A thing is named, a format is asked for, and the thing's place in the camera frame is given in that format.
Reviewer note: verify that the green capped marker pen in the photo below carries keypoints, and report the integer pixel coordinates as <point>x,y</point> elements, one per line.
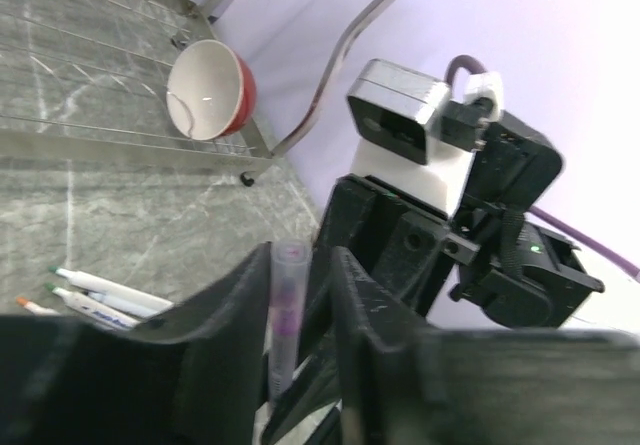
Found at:
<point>89,282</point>

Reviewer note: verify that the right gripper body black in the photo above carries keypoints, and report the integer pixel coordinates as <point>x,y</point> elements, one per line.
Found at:
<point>519,274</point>

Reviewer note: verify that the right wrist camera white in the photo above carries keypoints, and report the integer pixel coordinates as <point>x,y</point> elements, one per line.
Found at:
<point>414,137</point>

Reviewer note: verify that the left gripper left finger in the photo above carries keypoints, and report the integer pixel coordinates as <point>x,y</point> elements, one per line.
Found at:
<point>191,375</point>

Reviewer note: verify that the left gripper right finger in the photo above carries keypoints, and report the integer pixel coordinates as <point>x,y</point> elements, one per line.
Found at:
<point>403,381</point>

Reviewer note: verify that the dark blue marker pen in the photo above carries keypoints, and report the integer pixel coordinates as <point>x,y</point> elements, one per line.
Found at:
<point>122,305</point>

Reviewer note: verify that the red white bowl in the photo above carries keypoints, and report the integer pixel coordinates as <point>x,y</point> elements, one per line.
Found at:
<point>211,92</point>

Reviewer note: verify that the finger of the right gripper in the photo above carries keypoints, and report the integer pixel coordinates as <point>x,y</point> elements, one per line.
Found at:
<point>314,388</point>

